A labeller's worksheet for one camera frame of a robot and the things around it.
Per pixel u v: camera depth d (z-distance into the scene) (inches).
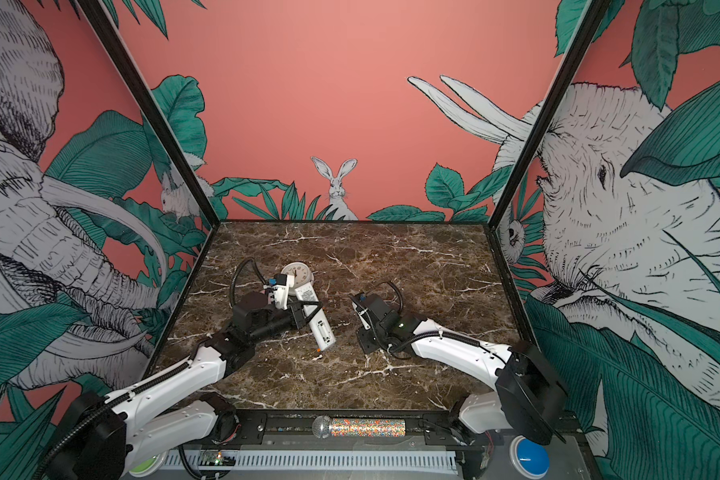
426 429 29.2
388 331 24.5
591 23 27.6
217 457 27.6
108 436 15.5
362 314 24.5
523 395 16.5
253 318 24.4
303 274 39.8
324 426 28.0
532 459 27.0
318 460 27.6
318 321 30.3
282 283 28.7
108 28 28.4
